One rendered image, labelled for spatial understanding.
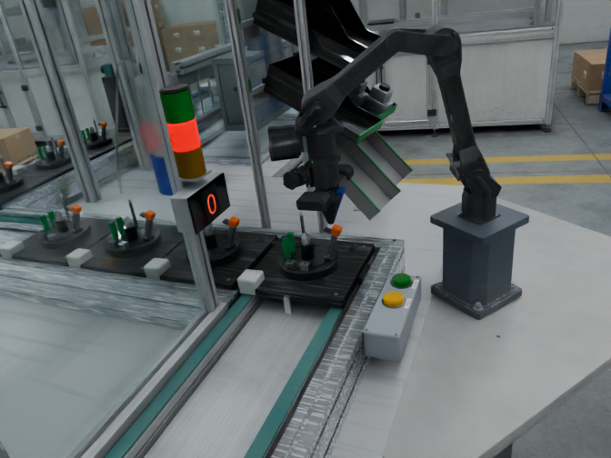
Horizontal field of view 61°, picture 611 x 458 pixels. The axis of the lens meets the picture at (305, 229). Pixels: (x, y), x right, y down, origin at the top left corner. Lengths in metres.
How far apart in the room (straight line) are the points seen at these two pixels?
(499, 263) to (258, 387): 0.56
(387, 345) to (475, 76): 4.21
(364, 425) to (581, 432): 1.34
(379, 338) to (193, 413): 0.35
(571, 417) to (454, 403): 1.27
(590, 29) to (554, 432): 8.21
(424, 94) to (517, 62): 0.83
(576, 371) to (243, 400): 0.61
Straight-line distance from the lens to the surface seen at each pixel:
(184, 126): 0.91
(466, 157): 1.07
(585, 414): 2.26
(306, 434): 0.82
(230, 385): 0.98
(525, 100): 5.14
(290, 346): 1.03
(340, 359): 0.92
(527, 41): 5.04
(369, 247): 1.22
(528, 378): 1.06
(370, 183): 1.39
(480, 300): 1.18
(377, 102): 1.42
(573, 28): 9.74
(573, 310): 1.25
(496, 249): 1.13
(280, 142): 1.01
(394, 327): 0.99
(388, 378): 1.03
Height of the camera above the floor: 1.57
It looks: 27 degrees down
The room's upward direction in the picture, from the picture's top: 7 degrees counter-clockwise
